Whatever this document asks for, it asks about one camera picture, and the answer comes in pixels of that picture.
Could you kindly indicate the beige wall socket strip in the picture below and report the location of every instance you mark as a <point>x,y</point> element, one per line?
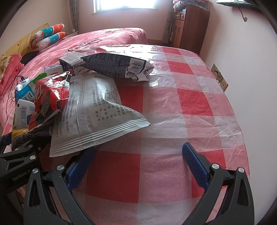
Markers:
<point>219,76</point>

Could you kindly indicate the grey checked curtain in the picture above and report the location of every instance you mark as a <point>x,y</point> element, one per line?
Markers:
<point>74,15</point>
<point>167,28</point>

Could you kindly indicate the red snack bag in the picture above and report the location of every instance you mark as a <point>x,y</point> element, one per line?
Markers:
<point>49,97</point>

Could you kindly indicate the black cloth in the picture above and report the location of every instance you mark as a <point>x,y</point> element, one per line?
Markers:
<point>29,57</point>

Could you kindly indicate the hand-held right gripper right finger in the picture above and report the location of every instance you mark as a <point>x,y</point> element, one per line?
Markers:
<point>194,166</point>

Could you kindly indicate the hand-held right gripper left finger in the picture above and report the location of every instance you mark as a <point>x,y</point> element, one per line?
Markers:
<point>75,172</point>

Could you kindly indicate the yellow star headboard cover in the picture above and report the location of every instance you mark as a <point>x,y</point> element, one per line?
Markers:
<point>19,43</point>

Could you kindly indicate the dark navy snack bag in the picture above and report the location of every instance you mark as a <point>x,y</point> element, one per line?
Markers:
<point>108,65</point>

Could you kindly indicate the pink folded blanket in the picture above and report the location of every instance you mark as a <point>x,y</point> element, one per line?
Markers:
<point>10,67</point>

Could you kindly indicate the white small box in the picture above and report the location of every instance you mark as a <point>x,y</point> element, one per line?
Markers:
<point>52,70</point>

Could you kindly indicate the floral pillow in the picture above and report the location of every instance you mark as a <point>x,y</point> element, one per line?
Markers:
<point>2,63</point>

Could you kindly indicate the brown wooden cabinet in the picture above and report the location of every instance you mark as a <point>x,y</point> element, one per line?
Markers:
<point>190,28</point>

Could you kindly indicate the wall mounted television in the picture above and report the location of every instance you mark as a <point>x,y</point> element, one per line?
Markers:
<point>233,2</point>

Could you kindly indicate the red white checked tablecloth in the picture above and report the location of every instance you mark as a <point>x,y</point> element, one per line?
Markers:
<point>160,101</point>

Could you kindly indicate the silver printed snack bag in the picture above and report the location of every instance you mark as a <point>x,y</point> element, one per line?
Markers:
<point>97,112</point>

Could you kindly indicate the white bedside table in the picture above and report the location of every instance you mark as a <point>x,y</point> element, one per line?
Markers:
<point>73,32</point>

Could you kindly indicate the bed with pink sheet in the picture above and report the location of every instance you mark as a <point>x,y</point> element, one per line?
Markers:
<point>97,39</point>

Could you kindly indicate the white barcode packet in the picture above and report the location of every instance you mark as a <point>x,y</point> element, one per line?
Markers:
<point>22,112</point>

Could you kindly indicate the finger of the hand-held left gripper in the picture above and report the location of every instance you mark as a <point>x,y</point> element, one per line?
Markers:
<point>21,152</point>
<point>5,142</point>

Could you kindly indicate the window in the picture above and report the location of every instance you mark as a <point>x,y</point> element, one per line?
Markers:
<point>123,4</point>

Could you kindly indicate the light blue white packet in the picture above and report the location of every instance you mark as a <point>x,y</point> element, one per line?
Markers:
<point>26,92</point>

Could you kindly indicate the yellow black snack wrapper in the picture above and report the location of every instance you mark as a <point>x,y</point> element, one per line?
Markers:
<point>20,136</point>

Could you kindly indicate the grey folded quilt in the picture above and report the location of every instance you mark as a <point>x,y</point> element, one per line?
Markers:
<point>180,5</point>

